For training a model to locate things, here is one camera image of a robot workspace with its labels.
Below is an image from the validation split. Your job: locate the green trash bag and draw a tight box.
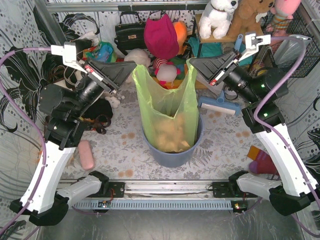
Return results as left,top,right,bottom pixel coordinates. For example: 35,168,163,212
132,62,199,149

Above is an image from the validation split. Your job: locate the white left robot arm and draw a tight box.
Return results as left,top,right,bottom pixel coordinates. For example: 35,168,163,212
10,59,136,226

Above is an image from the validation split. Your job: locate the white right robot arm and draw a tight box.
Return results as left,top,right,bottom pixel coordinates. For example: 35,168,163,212
189,50,320,216

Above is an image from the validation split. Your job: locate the rainbow striped bag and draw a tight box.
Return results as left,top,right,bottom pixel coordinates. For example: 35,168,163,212
152,58,188,90

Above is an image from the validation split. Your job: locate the magenta cloth bag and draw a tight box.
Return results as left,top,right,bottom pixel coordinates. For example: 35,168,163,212
143,13,179,60

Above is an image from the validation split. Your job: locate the blue trash bin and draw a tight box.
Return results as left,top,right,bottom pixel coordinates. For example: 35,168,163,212
142,115,204,168

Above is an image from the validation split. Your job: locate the teal folded cloth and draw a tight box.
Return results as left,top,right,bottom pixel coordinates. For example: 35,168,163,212
187,36,254,66

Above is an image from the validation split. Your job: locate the colourful scarf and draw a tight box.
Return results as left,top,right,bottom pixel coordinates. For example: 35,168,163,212
82,41,117,63

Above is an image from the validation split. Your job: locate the yellow duck plush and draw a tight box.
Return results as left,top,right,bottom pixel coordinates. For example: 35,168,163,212
250,62,267,77

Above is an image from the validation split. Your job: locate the blue lint roller mop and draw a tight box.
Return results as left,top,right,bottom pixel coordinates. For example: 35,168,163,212
198,40,241,116

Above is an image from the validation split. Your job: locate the white lamb plush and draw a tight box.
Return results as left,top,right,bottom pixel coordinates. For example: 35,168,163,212
124,48,151,68

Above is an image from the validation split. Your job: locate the black leather handbag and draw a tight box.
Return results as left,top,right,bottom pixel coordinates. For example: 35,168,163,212
114,11,147,56

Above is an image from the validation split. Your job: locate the black hat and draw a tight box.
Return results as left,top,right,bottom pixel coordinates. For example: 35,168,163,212
73,39,93,54

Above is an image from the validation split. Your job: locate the white pink plush doll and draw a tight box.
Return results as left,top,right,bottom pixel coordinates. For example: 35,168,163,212
153,58,181,86

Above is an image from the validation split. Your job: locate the orange plush toy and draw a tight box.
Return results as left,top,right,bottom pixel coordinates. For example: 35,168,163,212
173,21,187,55

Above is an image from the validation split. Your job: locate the white dog plush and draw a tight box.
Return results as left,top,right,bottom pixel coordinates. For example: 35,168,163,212
199,0,239,40

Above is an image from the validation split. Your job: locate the brown bear plush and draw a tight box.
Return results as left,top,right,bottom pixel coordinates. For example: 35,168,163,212
227,0,275,38

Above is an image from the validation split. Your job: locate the silver foil pouch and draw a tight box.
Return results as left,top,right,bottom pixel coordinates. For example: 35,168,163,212
273,40,302,67

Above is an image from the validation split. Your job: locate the pink case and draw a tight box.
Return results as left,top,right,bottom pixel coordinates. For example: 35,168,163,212
78,140,95,171

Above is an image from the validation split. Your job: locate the crumpled brown paper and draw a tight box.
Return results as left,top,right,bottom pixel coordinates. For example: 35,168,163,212
154,113,191,153

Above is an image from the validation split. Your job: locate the pink plush toy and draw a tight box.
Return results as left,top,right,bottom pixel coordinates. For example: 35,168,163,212
266,0,301,32

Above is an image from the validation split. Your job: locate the purple orange sock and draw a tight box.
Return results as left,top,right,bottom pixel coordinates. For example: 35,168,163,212
247,145,278,175

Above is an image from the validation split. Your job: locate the black frame wooden shelf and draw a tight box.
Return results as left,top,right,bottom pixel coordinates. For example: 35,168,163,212
188,13,267,100

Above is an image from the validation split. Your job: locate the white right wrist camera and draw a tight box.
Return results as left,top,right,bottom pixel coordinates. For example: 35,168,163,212
239,32,271,61

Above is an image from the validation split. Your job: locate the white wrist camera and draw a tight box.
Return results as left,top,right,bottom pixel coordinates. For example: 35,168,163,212
239,32,271,61
50,42,86,73

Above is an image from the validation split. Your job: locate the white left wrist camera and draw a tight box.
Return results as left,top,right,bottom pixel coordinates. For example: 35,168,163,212
50,42,86,73

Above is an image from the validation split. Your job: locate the black wire basket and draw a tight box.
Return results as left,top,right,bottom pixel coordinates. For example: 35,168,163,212
259,9,320,79

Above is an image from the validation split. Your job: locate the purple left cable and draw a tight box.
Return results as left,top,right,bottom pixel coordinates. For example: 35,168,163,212
0,47,55,240

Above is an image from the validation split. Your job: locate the purple cable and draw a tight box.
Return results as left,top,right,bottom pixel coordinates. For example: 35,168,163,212
0,47,55,240
253,35,320,238

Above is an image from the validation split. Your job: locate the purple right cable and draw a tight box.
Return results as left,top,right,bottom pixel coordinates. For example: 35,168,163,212
253,35,320,238

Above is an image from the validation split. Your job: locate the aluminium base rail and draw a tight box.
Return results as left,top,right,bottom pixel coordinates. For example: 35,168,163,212
62,178,276,215

